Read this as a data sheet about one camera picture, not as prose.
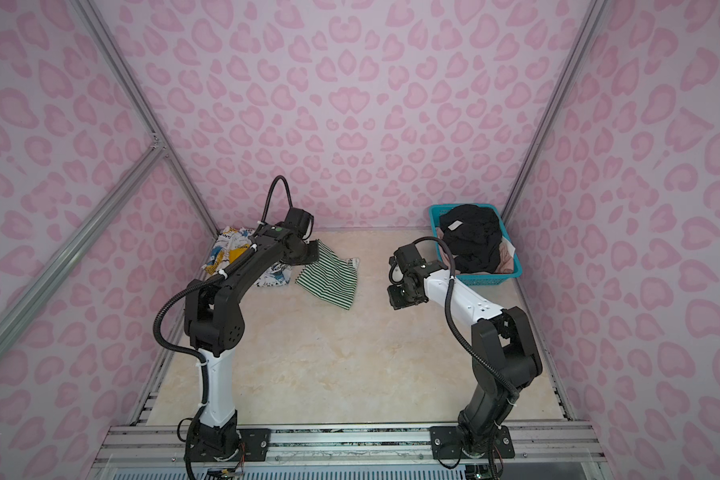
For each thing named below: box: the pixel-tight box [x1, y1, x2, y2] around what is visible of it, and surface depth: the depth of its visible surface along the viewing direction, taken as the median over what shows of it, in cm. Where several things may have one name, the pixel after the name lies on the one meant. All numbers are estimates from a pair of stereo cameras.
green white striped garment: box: [295, 239, 360, 310], surface depth 99 cm
